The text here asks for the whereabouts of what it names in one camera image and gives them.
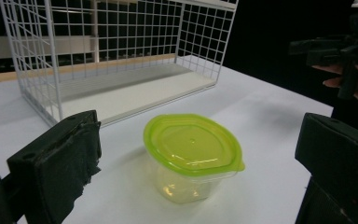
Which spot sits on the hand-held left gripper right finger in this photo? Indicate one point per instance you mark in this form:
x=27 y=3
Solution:
x=338 y=158

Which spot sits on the clear container with green lid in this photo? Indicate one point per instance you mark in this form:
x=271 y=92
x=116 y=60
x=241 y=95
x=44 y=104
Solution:
x=192 y=155

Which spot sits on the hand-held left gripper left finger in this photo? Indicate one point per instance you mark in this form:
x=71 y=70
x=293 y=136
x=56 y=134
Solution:
x=56 y=165

